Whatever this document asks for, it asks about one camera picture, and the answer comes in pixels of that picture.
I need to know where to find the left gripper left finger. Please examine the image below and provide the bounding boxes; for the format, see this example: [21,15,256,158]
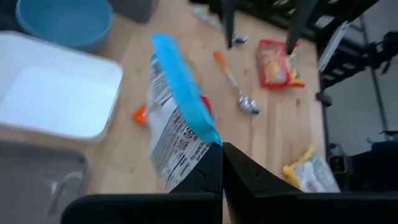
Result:
[61,142,224,224]

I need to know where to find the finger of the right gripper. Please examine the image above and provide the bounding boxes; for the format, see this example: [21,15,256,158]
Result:
[285,0,318,56]
[219,0,239,50]

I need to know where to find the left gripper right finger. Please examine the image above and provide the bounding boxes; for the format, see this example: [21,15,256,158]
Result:
[223,142,398,224]

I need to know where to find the yellow ramen packet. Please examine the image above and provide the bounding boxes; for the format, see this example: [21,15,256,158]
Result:
[282,145,341,194]

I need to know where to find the red ramen packet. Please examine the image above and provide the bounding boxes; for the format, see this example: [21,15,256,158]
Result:
[257,39,306,90]

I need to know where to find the translucent grey bin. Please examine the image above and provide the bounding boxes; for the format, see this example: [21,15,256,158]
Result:
[0,139,90,224]
[107,0,160,24]

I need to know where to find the blue bowl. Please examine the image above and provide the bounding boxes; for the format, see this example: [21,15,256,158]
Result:
[15,0,113,53]

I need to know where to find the white plastic bin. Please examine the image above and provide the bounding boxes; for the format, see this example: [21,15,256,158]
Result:
[0,30,124,142]

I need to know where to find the pale-handled metal spoon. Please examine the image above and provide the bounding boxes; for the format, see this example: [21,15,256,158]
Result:
[191,3,249,45]

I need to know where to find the orange-handled metal spoon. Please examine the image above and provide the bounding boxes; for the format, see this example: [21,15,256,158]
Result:
[213,50,261,115]

